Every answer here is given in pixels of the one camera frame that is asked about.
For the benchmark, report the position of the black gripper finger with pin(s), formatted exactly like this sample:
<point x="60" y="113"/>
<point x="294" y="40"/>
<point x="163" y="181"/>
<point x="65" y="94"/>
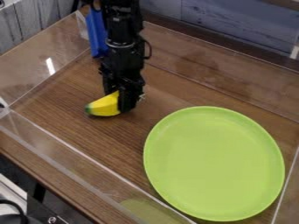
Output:
<point x="110" y="83"/>
<point x="130" y="95"/>

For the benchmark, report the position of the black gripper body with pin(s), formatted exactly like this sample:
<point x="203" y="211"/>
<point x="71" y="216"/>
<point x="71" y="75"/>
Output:
<point x="124" y="61"/>

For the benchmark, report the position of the yellow toy banana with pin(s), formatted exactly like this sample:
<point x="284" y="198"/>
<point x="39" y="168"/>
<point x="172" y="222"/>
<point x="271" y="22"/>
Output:
<point x="104" y="106"/>

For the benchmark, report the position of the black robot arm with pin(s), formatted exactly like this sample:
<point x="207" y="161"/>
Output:
<point x="115" y="24"/>

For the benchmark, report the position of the green round plate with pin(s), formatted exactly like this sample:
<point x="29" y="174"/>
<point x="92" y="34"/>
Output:
<point x="214" y="163"/>

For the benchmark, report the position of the black device with knob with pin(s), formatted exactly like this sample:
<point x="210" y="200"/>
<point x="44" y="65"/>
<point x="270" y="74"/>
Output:
<point x="41" y="215"/>

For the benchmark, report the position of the blue plastic bracket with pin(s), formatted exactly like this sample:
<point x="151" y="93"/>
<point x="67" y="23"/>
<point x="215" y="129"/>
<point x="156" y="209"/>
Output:
<point x="96" y="33"/>

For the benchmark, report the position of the clear acrylic enclosure wall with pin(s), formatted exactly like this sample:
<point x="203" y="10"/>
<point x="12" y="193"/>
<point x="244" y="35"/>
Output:
<point x="87" y="158"/>

